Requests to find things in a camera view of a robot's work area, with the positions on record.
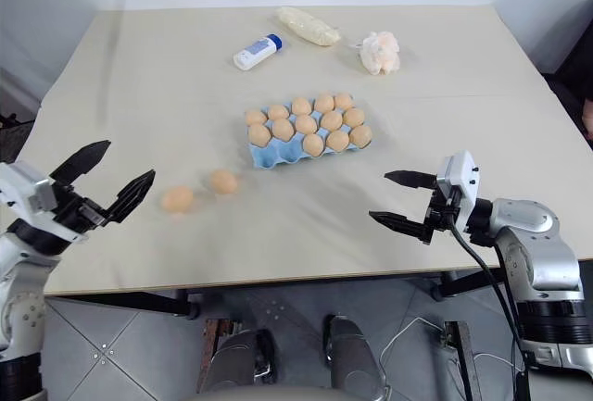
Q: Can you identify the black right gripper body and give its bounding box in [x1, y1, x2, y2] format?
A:
[422, 175, 464, 245]

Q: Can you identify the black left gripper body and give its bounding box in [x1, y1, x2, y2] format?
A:
[51, 180, 112, 242]

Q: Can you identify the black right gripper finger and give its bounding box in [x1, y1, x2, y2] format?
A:
[384, 169, 439, 190]
[368, 209, 435, 242]

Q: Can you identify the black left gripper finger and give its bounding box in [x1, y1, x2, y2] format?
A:
[48, 139, 112, 188]
[99, 169, 157, 228]

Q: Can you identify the blue egg carton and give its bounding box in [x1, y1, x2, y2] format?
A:
[244, 103, 374, 172]

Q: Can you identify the dark equipment beside table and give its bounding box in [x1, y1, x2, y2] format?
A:
[0, 112, 39, 162]

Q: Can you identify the crumpled white plastic bag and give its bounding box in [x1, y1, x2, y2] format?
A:
[360, 31, 402, 76]

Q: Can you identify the dark rounded robot leg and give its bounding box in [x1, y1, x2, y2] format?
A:
[322, 313, 391, 401]
[210, 328, 275, 401]

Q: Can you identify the rusty metal stand bar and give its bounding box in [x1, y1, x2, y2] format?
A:
[443, 320, 479, 401]
[196, 319, 233, 394]

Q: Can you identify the clear bag of white grains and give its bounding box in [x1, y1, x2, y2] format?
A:
[275, 6, 343, 47]

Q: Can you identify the white bottle with blue cap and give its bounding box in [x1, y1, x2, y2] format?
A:
[232, 33, 285, 71]

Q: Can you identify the dark seated bystander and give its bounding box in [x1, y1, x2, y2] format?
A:
[540, 1, 593, 143]

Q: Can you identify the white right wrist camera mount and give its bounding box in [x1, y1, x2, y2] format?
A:
[435, 150, 479, 232]

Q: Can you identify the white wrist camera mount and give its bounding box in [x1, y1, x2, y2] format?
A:
[0, 160, 60, 235]
[435, 150, 479, 232]

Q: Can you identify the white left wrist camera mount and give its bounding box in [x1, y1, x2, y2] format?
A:
[0, 160, 60, 235]

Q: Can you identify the black table frame bar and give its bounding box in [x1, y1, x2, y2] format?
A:
[431, 267, 507, 301]
[44, 286, 201, 322]

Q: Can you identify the thin white floor cable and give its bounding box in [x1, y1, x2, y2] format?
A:
[378, 316, 527, 375]

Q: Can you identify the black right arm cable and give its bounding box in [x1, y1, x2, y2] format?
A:
[445, 195, 533, 401]

